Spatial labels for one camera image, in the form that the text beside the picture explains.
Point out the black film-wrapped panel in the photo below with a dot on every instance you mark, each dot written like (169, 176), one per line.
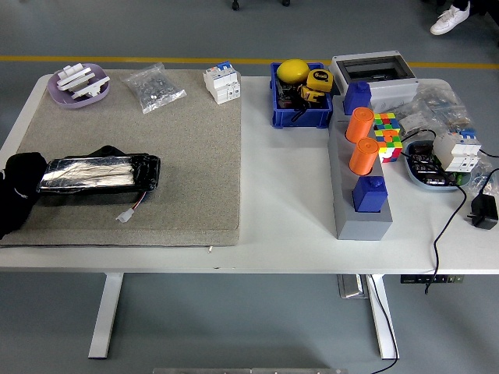
(97, 175)

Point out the black rag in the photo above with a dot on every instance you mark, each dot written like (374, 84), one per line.
(15, 195)

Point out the black table control panel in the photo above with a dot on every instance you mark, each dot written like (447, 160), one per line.
(417, 279)

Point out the grey-brown table mat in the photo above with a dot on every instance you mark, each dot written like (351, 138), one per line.
(187, 156)

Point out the blue plastic bin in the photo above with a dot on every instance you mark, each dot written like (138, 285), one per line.
(300, 118)

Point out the white circuit breaker blue switches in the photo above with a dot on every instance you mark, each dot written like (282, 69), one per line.
(222, 85)
(454, 152)

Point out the yellow and black tape measure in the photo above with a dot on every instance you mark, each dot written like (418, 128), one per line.
(310, 94)

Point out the orange cylinder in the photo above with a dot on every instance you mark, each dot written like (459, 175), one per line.
(358, 126)
(362, 157)

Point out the blue block with knob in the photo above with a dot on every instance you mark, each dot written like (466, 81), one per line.
(355, 99)
(368, 196)

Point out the grey block holder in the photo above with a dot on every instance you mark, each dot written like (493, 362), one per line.
(362, 228)

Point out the yellow round dome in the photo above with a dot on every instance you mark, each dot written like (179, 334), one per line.
(292, 72)

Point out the clear bag of screws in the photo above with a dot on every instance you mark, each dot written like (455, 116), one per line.
(154, 89)

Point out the grey metal box under table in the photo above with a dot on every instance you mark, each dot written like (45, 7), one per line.
(351, 286)

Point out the colourful puzzle cube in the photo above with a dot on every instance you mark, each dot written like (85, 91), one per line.
(388, 136)

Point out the light blue tray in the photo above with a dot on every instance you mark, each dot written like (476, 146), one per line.
(413, 175)

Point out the white table leg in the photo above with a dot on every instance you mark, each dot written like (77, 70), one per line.
(377, 311)
(105, 319)

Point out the white plastic clip piece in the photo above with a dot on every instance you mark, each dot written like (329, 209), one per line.
(74, 74)
(91, 87)

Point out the clear bag of small parts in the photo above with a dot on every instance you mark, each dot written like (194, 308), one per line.
(436, 101)

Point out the purple oval tray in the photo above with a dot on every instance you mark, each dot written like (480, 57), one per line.
(62, 99)

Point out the clear plastic bag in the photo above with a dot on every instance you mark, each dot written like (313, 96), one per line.
(483, 175)

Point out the black power adapter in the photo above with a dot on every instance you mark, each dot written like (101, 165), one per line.
(485, 214)

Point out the white shoe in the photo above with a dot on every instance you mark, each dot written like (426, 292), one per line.
(448, 21)

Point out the grey electrical enclosure box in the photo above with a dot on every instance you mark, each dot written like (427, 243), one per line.
(393, 91)

